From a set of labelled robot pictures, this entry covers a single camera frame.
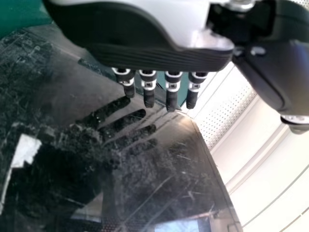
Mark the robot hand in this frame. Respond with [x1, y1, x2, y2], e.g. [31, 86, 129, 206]
[43, 0, 309, 135]

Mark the white perforated cable duct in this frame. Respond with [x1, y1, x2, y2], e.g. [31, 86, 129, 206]
[190, 63, 309, 232]

